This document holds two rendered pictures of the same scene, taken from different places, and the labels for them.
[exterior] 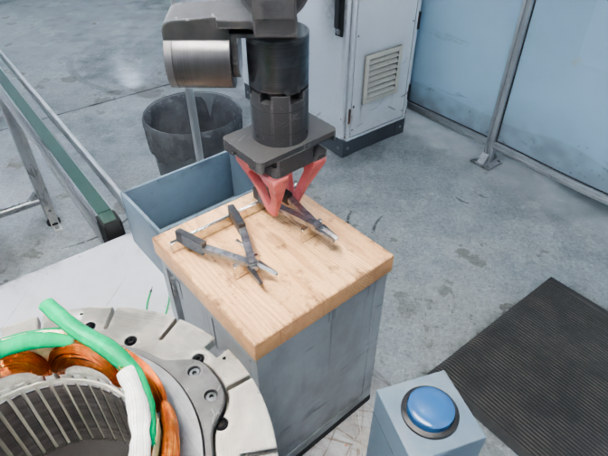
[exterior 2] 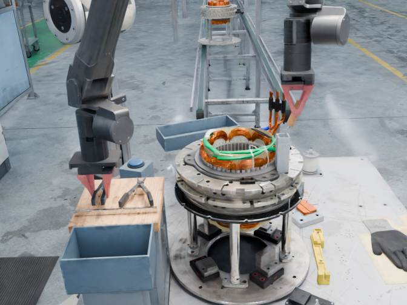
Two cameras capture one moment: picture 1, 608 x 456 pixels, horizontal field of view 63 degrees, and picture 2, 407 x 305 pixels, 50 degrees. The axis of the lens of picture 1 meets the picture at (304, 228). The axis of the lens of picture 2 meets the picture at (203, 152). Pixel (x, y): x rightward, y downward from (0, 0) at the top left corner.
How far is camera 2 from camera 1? 1.21 m
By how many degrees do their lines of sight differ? 105
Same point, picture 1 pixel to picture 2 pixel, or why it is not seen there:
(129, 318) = (194, 178)
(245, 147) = (115, 155)
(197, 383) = (189, 158)
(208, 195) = (89, 282)
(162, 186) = (120, 262)
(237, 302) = (154, 187)
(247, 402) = (181, 154)
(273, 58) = not seen: hidden behind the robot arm
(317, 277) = (121, 184)
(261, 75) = not seen: hidden behind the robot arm
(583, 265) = not seen: outside the picture
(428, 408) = (137, 160)
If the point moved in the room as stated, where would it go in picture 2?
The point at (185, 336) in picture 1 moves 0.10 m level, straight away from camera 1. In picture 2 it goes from (183, 169) to (167, 190)
